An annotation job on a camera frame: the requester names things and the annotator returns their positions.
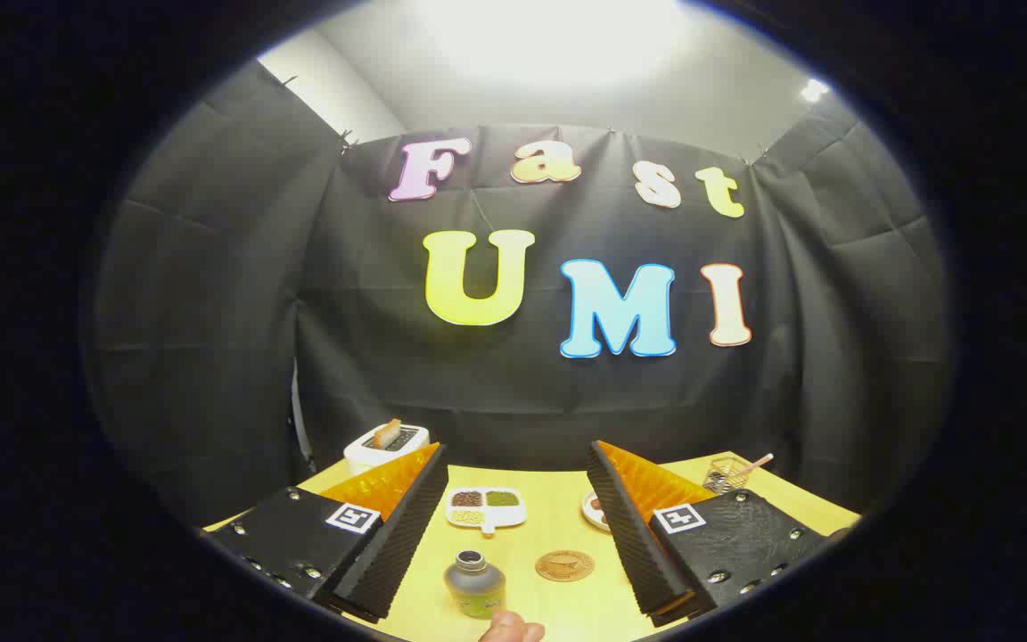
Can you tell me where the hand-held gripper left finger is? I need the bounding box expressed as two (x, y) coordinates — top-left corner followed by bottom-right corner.
(201, 443), (449, 623)

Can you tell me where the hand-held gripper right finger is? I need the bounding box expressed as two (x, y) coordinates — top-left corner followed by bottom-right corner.
(587, 440), (853, 628)

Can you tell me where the round cork coaster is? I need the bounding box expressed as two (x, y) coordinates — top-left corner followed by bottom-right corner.
(535, 550), (596, 583)

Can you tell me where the silver bottle with green label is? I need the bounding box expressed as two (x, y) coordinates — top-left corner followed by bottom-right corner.
(443, 550), (507, 620)

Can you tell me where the small white plate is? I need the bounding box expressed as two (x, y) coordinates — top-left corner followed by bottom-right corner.
(581, 490), (612, 533)

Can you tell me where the wooden table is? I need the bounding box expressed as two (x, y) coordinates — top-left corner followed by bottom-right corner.
(201, 450), (862, 642)

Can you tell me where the white divided dish with beans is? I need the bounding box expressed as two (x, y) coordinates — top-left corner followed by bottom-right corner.
(445, 486), (529, 536)

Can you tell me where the white toaster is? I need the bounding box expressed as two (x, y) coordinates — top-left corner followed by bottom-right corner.
(343, 419), (431, 476)

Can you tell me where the black backdrop cloth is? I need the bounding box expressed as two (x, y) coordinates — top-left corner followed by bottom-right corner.
(86, 62), (956, 527)

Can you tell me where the wire mesh basket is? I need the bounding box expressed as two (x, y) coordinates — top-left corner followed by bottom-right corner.
(702, 455), (751, 494)

